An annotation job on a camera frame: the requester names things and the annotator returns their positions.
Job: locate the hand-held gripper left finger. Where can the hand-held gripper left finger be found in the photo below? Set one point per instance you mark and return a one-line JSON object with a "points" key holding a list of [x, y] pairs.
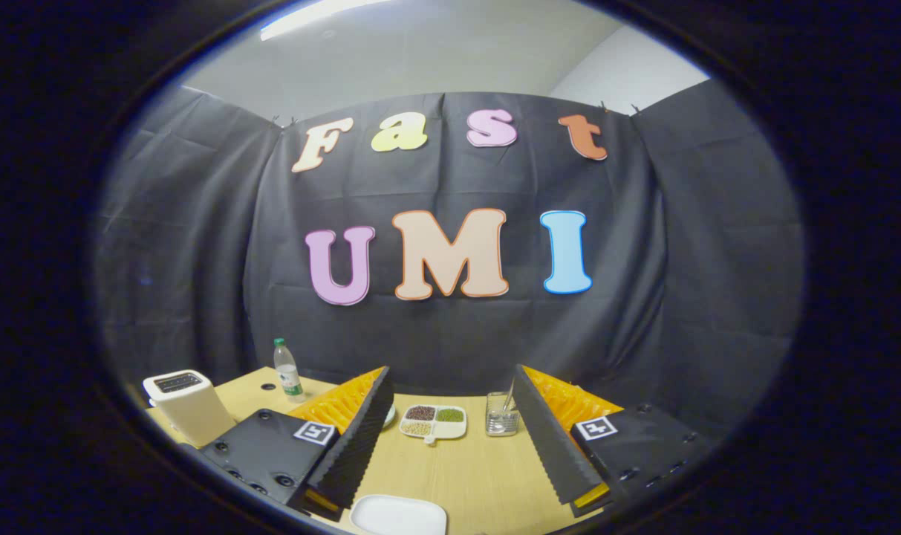
{"points": [[361, 438]]}

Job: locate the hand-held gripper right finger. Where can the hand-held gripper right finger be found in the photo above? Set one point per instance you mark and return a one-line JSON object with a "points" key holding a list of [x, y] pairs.
{"points": [[550, 438]]}

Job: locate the pale green oval plate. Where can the pale green oval plate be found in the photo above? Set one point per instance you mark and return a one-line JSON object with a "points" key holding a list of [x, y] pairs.
{"points": [[388, 417]]}

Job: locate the clear glass cup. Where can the clear glass cup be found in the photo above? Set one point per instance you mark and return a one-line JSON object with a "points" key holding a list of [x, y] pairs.
{"points": [[501, 423]]}

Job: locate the spoon in glass cup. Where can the spoon in glass cup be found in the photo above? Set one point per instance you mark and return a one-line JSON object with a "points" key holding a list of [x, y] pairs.
{"points": [[509, 395]]}

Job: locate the white divided bean dish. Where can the white divided bean dish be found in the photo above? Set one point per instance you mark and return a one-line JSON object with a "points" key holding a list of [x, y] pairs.
{"points": [[431, 422]]}

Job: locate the white rounded plate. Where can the white rounded plate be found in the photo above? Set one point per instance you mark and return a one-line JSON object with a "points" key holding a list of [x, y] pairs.
{"points": [[398, 516]]}

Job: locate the clear plastic water bottle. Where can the clear plastic water bottle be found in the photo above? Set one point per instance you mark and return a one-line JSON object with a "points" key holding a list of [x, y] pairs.
{"points": [[290, 379]]}

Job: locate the white toaster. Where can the white toaster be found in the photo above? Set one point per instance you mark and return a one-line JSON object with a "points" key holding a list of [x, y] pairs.
{"points": [[194, 416]]}

